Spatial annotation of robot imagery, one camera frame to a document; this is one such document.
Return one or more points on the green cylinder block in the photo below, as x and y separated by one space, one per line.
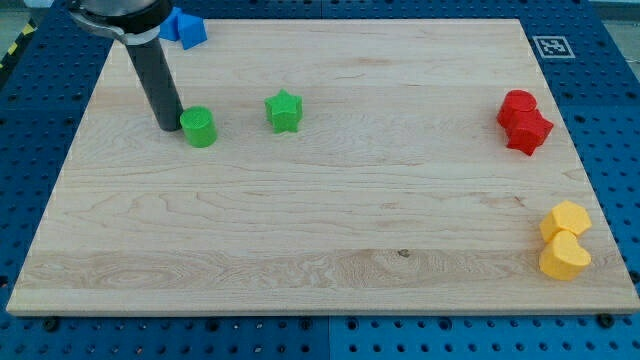
198 126

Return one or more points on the red star block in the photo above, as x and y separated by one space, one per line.
526 131

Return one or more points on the blue cube block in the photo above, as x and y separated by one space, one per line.
192 30

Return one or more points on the green star block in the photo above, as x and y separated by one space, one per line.
284 111

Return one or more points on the yellow heart block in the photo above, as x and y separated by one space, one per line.
563 258

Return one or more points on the white fiducial marker tag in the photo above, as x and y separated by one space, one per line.
553 47

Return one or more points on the red cylinder block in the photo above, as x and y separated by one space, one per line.
516 100

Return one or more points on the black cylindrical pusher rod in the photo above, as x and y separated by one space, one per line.
150 64

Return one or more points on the wooden board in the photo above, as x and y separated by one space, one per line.
397 194

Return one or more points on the blue block behind arm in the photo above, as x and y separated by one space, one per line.
169 27

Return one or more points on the yellow hexagon block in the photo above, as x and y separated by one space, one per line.
565 216

